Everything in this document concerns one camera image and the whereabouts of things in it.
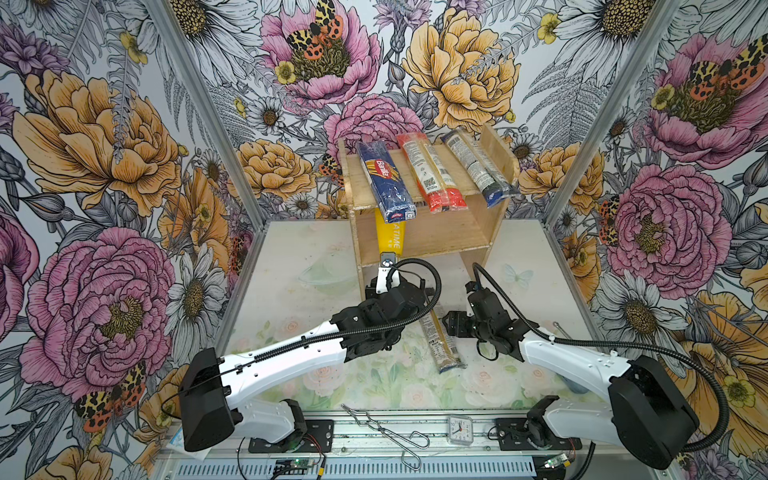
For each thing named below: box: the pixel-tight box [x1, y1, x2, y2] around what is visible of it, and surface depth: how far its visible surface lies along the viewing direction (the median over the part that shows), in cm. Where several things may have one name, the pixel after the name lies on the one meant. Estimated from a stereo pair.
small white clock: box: [447, 415, 474, 446], surface depth 75 cm
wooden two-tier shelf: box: [338, 138, 380, 302], surface depth 71 cm
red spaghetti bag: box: [396, 132, 469, 214], surface depth 70 cm
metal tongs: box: [340, 404, 430, 471], surface depth 76 cm
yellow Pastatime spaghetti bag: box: [375, 208, 406, 255], surface depth 78 cm
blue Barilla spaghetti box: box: [356, 141, 417, 224], surface depth 67 cm
